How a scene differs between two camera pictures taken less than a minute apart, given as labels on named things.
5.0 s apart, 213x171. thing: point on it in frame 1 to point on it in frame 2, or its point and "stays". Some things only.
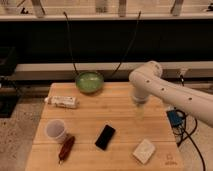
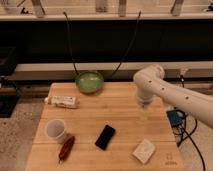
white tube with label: (62, 101) stays
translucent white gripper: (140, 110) to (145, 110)
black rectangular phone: (104, 138) stays
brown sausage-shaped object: (66, 149) stays
